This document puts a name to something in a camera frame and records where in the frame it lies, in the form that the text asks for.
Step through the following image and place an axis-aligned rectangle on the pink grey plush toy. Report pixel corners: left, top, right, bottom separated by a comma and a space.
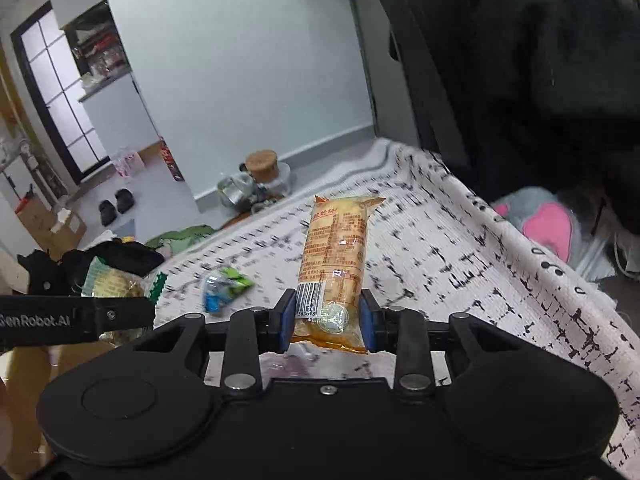
492, 186, 583, 266

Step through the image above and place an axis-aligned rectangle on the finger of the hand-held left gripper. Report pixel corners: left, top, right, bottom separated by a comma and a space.
17, 249, 92, 297

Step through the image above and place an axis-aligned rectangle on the clear glass container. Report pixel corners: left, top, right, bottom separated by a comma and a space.
216, 170, 261, 208

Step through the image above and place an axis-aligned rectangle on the red bottle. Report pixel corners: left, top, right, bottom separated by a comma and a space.
14, 185, 36, 213

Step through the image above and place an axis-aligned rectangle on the dark clothing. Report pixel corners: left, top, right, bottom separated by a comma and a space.
470, 0, 640, 241

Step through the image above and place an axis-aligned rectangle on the white black patterned blanket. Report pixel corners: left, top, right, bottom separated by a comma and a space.
150, 137, 631, 476

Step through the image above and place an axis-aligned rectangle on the orange cracker packet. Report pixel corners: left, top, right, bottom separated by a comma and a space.
291, 195, 387, 356

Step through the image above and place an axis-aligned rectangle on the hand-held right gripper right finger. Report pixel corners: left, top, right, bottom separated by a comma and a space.
359, 288, 523, 393

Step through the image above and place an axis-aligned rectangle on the white pink plastic bag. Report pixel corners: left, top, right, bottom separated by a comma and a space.
111, 147, 145, 177

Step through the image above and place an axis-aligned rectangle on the red printed bag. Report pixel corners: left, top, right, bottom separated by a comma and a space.
157, 136, 186, 182

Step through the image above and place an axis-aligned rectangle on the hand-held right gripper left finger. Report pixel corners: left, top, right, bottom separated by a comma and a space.
131, 288, 297, 393

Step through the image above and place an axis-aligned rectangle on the cluttered wall shelf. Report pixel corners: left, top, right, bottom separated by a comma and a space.
65, 0, 133, 96

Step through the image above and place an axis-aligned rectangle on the black cloth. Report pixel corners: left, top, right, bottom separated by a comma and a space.
95, 239, 166, 277

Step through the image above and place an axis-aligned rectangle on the small cardboard box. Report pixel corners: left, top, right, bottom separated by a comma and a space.
17, 195, 88, 261

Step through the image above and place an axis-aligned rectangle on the small blue snack packet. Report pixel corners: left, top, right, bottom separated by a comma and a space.
202, 266, 257, 317

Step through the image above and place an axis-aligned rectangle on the black panel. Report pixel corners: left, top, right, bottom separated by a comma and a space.
345, 0, 481, 181

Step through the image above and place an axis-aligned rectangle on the glass jar with cork lid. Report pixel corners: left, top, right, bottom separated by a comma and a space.
244, 150, 293, 196

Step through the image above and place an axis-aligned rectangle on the green cloth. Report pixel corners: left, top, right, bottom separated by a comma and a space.
145, 225, 221, 261

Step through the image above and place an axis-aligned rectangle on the black framed glass door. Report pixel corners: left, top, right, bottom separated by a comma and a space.
11, 2, 112, 186

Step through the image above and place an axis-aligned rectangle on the clear pastry packet green edge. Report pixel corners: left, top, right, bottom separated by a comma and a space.
82, 256, 168, 347

